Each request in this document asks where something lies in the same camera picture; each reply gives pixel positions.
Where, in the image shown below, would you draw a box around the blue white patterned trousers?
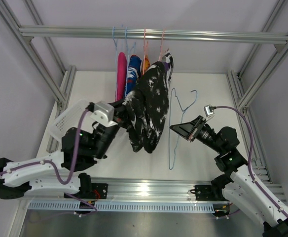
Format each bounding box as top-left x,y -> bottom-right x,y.
125,54 -> 142,96

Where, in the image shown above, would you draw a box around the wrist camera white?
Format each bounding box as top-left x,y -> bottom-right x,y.
204,105 -> 216,121
86,101 -> 117,127

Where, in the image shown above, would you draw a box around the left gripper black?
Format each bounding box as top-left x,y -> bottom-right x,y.
88,93 -> 136,159

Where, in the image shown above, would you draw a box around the aluminium frame post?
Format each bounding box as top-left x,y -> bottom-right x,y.
0,0 -> 77,154
230,0 -> 288,186

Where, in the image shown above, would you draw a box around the blue hanger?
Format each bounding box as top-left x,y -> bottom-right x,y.
168,87 -> 198,170
124,27 -> 136,97

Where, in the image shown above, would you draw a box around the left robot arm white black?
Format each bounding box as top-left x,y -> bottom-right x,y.
0,100 -> 128,199

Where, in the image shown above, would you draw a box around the orange patterned trousers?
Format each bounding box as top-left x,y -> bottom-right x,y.
141,55 -> 150,76

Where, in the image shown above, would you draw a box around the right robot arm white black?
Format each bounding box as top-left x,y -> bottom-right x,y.
170,116 -> 288,237

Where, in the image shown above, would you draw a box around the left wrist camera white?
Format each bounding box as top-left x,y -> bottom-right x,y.
86,101 -> 117,127

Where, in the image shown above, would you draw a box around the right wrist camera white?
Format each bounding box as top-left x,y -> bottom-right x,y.
204,105 -> 216,121

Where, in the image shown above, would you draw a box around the white plastic basket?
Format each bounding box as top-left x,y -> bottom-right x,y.
49,99 -> 89,143

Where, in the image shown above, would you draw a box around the black white patterned trousers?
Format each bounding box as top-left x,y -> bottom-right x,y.
123,61 -> 170,154

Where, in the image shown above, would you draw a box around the aluminium hanging rail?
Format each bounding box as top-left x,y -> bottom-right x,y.
19,25 -> 288,45

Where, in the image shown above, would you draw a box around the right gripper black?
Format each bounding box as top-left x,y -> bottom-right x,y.
170,116 -> 224,154

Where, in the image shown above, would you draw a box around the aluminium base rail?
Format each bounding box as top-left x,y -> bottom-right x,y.
18,176 -> 287,202

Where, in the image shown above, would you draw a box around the slotted cable duct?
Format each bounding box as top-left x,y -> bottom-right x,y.
28,200 -> 215,213

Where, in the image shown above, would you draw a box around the purple grey patterned trousers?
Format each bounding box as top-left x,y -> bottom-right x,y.
161,49 -> 174,86

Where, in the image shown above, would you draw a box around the right aluminium frame post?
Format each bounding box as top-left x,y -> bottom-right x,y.
230,0 -> 288,186

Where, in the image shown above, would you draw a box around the pink hanger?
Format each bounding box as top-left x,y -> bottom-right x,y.
141,28 -> 150,75
158,28 -> 167,62

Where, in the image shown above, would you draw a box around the left aluminium frame post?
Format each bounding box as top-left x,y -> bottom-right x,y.
0,0 -> 77,154

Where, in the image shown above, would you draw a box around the pink trousers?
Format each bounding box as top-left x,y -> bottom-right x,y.
116,52 -> 127,101

